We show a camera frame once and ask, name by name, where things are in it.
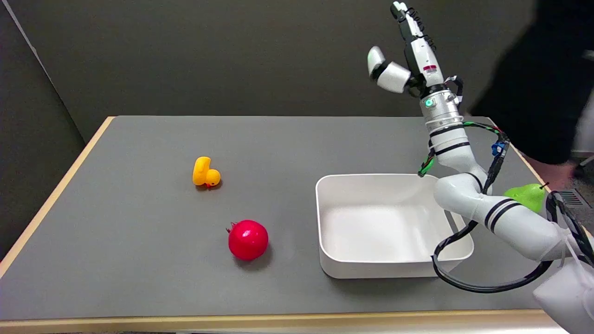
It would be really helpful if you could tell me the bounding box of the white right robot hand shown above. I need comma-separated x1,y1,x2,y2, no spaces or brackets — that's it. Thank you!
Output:
367,1,446,96

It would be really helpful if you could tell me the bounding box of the yellow rubber duck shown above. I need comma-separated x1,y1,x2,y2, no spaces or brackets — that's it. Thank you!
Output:
192,156,221,188

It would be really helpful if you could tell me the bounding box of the person in dark clothing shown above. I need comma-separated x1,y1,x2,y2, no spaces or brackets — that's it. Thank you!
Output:
465,0,594,191

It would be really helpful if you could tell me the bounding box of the green pear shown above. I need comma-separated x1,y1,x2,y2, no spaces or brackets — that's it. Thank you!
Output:
504,182,549,214

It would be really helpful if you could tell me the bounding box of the white rectangular plastic bin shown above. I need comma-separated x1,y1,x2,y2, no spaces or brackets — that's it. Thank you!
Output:
316,173,475,280

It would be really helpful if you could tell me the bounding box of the black chair caster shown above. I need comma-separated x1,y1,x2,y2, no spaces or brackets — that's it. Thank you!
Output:
574,158,594,180

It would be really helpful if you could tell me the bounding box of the floor vent grille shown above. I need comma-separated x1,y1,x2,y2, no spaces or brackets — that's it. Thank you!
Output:
556,190,589,208

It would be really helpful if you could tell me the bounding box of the red pomegranate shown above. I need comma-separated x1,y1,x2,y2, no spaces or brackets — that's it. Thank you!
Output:
226,219,269,261

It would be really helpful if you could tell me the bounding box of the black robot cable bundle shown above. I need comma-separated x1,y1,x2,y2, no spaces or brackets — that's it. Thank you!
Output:
417,122,594,294

